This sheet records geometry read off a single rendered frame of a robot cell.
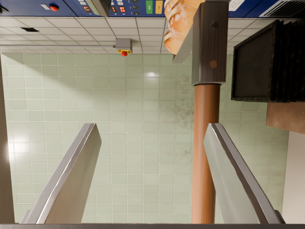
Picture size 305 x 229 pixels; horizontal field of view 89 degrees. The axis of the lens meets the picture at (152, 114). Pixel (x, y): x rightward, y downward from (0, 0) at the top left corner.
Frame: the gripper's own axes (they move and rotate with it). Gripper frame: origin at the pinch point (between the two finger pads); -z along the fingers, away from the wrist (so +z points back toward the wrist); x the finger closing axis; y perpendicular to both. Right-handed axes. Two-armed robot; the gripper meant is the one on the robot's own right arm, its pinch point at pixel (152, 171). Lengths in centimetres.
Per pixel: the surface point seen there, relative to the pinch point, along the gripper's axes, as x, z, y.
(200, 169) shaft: -6.0, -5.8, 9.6
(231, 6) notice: -31, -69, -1
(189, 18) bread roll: -6.0, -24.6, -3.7
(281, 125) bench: -68, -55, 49
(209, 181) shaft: -7.1, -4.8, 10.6
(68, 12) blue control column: 36, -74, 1
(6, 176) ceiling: 505, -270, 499
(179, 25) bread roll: -4.7, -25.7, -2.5
